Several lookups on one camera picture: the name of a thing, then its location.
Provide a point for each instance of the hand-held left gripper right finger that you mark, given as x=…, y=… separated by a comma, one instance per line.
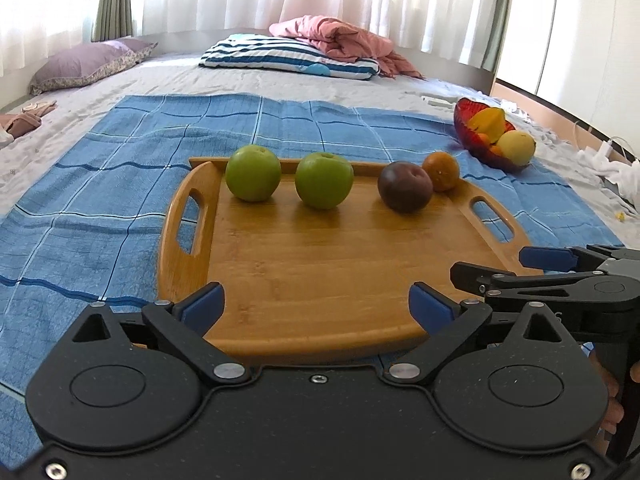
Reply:
x=430, y=308

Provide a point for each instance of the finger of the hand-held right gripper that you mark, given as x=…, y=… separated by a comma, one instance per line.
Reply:
x=500, y=285
x=547, y=258

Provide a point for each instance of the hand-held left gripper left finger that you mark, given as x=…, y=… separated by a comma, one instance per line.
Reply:
x=202, y=306

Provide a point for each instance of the wooden tray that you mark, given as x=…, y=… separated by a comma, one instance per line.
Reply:
x=325, y=270

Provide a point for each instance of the dark red apple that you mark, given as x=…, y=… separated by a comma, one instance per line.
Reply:
x=405, y=187

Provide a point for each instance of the large brownish orange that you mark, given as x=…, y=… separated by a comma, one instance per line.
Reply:
x=442, y=170

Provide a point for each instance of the green apple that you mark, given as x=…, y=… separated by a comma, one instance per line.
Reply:
x=324, y=181
x=252, y=175

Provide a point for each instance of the person's right hand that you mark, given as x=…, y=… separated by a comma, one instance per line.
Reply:
x=612, y=400

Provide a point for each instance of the white clothes pile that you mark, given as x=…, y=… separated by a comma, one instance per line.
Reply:
x=620, y=175

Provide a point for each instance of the yellow pear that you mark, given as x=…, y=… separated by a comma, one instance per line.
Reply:
x=517, y=146

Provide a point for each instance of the small orange citrus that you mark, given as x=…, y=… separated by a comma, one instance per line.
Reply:
x=484, y=138
x=496, y=150

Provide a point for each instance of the yellow starfruit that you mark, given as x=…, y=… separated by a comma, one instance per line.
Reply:
x=487, y=120

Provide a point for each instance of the red glass bowl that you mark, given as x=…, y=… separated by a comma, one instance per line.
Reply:
x=467, y=129

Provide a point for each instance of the blue checked blanket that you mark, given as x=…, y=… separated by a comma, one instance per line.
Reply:
x=100, y=185

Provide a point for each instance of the small white box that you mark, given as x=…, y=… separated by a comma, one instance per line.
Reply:
x=437, y=101

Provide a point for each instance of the white wardrobe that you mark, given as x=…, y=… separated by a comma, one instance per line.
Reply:
x=590, y=35

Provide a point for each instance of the white bed sheet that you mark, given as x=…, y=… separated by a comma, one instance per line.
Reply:
x=175, y=75

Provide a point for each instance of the green curtain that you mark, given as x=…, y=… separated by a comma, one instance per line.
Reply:
x=499, y=15
x=112, y=0

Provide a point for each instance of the pink clothing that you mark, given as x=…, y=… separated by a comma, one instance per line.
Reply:
x=22, y=122

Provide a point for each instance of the white cloth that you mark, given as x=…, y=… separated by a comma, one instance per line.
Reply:
x=5, y=137

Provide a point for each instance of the blue striped pillow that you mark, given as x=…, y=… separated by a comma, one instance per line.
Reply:
x=270, y=55

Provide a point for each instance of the purple pillow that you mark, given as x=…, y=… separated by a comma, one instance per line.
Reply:
x=85, y=62

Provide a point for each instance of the pink quilt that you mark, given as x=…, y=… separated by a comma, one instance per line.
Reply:
x=345, y=35

